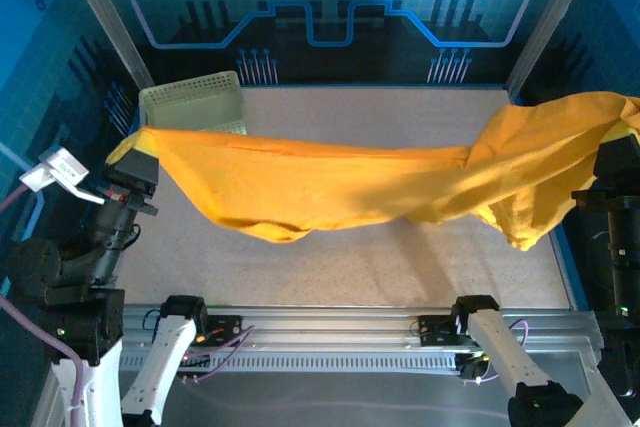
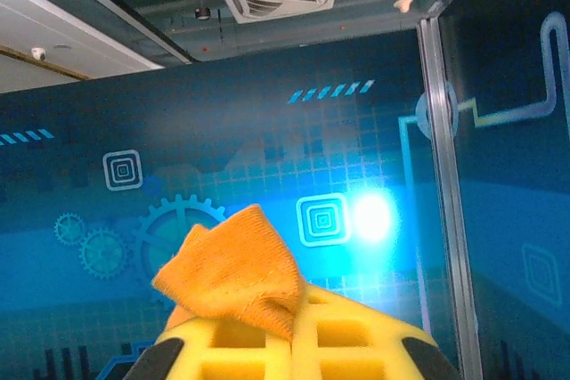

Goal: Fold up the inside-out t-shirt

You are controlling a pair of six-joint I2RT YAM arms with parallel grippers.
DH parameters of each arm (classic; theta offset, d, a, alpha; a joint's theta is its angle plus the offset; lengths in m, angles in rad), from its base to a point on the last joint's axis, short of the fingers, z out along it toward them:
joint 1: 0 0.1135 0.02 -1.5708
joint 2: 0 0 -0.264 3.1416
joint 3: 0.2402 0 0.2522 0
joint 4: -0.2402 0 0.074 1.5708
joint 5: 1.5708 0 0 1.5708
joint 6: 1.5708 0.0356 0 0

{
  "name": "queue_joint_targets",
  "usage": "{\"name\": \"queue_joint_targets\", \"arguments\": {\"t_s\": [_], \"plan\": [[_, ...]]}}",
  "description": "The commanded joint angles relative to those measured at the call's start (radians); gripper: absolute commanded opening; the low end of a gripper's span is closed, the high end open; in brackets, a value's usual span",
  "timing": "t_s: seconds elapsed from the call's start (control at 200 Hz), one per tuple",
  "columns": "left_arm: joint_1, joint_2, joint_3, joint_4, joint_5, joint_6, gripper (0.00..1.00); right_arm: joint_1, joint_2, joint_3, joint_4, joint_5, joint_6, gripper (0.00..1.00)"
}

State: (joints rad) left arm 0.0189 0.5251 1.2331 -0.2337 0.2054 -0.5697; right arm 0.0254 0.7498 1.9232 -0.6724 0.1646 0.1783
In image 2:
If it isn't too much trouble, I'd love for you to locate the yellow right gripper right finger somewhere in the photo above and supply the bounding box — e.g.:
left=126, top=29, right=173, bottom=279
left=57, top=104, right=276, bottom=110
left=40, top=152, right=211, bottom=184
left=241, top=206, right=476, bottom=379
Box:
left=291, top=285, right=462, bottom=380

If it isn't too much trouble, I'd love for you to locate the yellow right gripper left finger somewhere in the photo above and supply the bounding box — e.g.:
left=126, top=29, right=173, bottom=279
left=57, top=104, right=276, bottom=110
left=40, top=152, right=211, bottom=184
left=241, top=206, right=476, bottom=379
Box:
left=126, top=316, right=293, bottom=380

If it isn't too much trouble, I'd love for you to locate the mustard yellow t-shirt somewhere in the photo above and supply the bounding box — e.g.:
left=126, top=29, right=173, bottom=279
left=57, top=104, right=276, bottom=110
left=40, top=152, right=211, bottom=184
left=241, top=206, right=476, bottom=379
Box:
left=151, top=204, right=308, bottom=341

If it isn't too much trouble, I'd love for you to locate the aluminium enclosure post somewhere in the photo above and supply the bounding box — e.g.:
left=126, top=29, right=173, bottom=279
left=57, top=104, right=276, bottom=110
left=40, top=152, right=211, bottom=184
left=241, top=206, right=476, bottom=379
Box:
left=416, top=17, right=485, bottom=380

